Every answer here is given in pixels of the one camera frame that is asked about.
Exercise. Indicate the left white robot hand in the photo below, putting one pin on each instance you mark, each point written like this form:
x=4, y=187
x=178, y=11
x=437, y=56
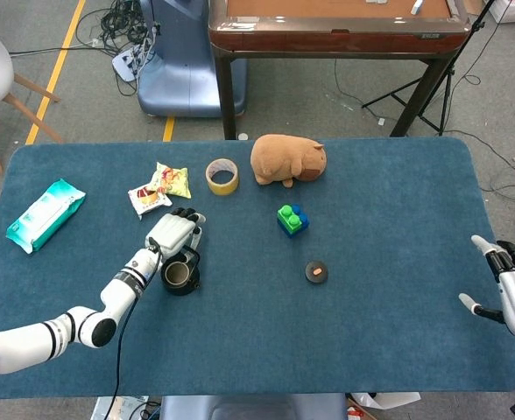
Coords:
x=170, y=232

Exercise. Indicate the black teapot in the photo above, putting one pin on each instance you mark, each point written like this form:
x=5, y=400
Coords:
x=176, y=286

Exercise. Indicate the black lid with orange knob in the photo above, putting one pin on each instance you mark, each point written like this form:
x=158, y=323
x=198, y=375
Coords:
x=316, y=272

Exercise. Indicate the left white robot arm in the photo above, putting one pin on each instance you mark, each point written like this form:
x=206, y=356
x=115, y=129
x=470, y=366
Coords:
x=25, y=343

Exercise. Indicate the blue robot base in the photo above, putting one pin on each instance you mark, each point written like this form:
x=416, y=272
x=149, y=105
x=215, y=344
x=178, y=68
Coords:
x=253, y=407

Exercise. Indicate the white red snack packet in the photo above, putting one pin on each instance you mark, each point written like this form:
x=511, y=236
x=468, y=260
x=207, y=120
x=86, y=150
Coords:
x=149, y=200

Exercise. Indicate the yellow snack packet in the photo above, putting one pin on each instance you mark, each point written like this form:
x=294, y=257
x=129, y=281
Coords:
x=174, y=181

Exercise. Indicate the yellow tape roll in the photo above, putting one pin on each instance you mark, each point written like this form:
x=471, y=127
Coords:
x=222, y=188

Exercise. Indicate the green building block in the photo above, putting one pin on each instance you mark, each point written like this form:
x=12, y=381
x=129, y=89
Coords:
x=289, y=218

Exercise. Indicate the teal wet wipes pack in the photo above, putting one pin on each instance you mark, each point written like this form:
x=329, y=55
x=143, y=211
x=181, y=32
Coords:
x=43, y=216

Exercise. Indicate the brown capybara plush toy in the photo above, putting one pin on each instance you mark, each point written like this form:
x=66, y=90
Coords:
x=279, y=159

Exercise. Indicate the green and blue toy blocks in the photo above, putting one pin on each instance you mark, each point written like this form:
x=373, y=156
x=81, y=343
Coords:
x=302, y=221

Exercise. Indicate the blue table mat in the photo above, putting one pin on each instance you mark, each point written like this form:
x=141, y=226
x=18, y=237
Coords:
x=262, y=341

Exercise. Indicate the blue-grey machine base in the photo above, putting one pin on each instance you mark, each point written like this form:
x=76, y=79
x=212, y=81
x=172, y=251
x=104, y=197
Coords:
x=183, y=65

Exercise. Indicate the white power strip with plugs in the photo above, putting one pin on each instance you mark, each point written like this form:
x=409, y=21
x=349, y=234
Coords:
x=124, y=65

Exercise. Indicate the printed carton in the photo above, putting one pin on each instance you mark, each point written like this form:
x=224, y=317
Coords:
x=126, y=409

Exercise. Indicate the black tripod stand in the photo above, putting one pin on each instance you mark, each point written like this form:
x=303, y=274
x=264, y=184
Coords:
x=448, y=87

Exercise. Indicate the brown mahjong table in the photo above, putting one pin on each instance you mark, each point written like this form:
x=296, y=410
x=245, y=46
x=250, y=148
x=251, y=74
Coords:
x=340, y=39

